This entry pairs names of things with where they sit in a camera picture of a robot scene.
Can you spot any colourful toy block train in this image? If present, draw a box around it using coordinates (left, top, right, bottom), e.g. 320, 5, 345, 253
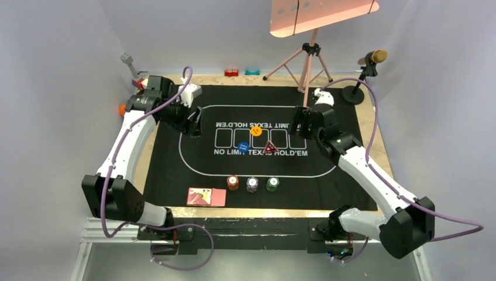
120, 53, 146, 90

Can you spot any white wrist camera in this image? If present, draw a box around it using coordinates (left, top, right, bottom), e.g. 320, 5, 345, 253
314, 88, 335, 107
176, 84, 202, 108

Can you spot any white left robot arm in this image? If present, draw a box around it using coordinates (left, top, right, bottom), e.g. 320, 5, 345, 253
81, 76, 202, 239

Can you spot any red triangular dealer button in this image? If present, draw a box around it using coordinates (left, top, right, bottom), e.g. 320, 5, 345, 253
263, 140, 279, 153

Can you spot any blue poker chip stack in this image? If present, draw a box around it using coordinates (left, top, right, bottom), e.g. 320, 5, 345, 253
246, 177, 259, 193

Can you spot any pink music stand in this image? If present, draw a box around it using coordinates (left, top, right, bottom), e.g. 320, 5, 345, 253
263, 0, 380, 106

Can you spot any green poker chip stack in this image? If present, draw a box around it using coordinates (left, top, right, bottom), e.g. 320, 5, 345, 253
266, 177, 280, 192

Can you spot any black poker felt mat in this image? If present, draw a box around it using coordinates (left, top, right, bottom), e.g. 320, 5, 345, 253
144, 85, 377, 211

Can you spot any orange big blind button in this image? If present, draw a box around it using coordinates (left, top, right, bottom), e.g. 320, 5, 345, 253
250, 126, 263, 136

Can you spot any red playing card box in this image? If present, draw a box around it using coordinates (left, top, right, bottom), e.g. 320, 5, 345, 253
187, 187, 226, 207

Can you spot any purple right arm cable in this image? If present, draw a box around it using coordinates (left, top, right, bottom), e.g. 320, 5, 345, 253
320, 77, 484, 265

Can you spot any teal toy block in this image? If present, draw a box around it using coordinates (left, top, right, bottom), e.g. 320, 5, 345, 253
244, 68, 260, 76

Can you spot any blue small blind button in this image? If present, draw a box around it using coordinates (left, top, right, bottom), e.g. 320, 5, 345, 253
237, 142, 250, 153

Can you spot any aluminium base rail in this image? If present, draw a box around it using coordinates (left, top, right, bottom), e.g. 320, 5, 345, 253
71, 218, 432, 280

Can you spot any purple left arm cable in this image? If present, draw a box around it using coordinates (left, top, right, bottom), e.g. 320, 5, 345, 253
99, 66, 215, 272

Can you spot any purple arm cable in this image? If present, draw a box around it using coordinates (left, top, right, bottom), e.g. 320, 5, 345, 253
99, 66, 215, 272
320, 77, 484, 265

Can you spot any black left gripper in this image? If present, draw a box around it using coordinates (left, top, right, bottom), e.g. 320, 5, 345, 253
160, 95, 202, 137

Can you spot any red poker chip stack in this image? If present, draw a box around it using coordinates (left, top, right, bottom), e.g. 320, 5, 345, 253
226, 175, 239, 191

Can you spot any orange toy wheel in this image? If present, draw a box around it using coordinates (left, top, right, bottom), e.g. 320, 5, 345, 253
119, 104, 126, 118

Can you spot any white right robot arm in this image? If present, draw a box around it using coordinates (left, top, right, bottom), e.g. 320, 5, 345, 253
290, 104, 435, 259

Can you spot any gold microphone on stand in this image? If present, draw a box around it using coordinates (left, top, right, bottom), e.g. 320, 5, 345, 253
342, 49, 388, 105

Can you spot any red toy block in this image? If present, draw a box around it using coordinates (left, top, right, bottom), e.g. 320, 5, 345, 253
224, 68, 239, 77

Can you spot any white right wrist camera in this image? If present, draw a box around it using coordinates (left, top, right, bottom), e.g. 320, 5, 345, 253
314, 88, 335, 107

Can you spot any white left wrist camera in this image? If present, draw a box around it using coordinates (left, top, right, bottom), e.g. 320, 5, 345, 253
176, 84, 202, 108

